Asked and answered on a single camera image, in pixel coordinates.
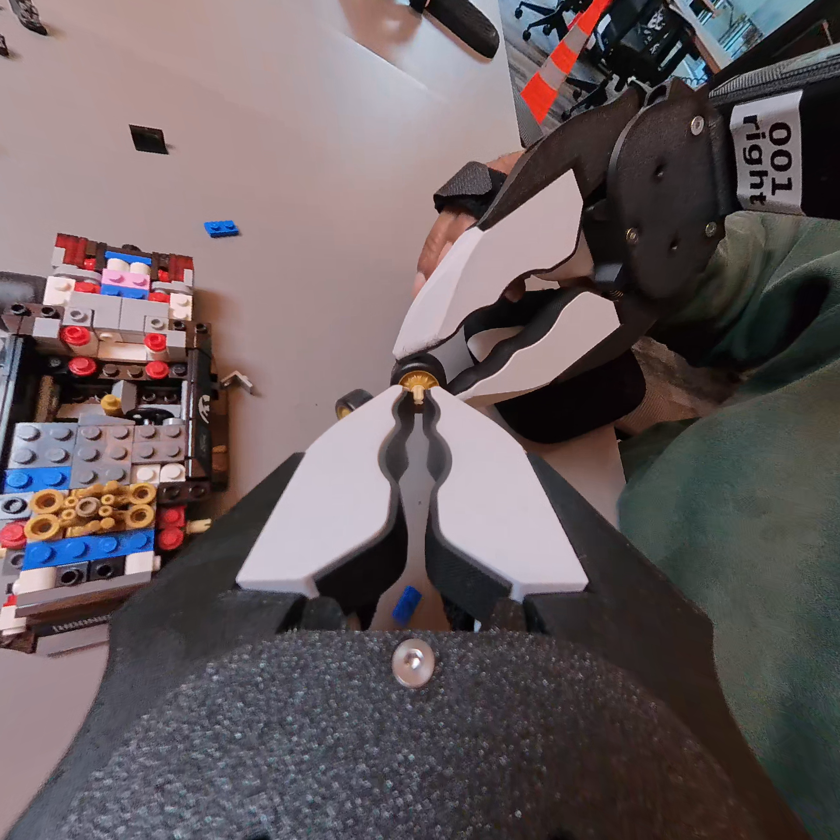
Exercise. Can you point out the person's green sweatshirt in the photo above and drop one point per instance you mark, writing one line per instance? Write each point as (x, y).
(735, 525)

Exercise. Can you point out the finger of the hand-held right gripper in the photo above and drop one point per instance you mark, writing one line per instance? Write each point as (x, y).
(558, 348)
(505, 249)

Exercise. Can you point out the small grey lego bracket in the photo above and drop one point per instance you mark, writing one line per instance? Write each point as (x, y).
(237, 379)

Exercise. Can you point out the tan lego axle pin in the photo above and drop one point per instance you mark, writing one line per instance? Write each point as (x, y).
(418, 395)

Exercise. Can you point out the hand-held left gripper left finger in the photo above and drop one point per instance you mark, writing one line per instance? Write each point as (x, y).
(328, 512)

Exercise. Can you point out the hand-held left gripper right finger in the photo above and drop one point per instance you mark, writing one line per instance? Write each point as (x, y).
(505, 518)

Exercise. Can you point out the black lego car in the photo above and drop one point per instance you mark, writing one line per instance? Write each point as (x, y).
(105, 426)

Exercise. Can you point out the person's right forearm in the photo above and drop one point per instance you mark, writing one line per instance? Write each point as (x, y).
(768, 289)

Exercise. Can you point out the black lego wheel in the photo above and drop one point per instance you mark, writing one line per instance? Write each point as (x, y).
(351, 401)
(420, 377)

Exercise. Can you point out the black oblong object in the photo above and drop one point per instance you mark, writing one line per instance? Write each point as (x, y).
(459, 23)

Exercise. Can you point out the person's right hand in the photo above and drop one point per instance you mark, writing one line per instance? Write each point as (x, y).
(436, 249)

